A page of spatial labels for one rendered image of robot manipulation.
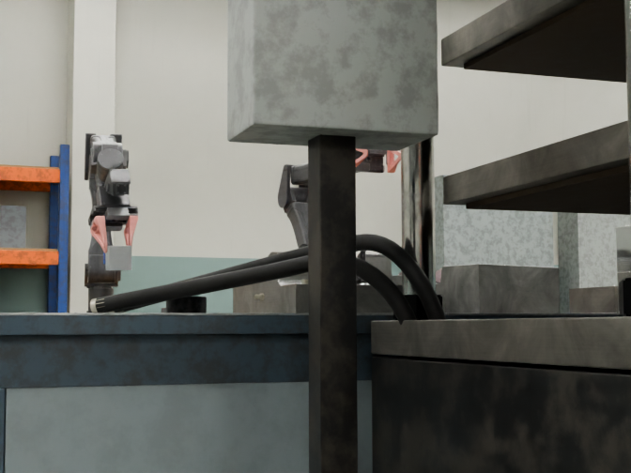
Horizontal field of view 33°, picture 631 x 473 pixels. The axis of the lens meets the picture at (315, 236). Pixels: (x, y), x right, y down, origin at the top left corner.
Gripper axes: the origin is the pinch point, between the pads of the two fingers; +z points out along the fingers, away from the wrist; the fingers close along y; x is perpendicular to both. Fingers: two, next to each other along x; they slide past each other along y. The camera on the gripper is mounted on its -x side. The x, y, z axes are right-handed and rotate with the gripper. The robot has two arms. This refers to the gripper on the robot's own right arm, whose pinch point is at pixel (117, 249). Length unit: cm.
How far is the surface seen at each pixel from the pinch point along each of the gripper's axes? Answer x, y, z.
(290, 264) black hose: -49, 17, 32
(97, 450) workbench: -22, -15, 54
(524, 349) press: -91, 27, 69
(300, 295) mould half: -27.6, 27.7, 27.1
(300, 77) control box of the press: -88, 7, 22
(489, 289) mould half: -25, 74, 26
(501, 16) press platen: -96, 41, 13
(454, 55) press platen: -80, 42, 8
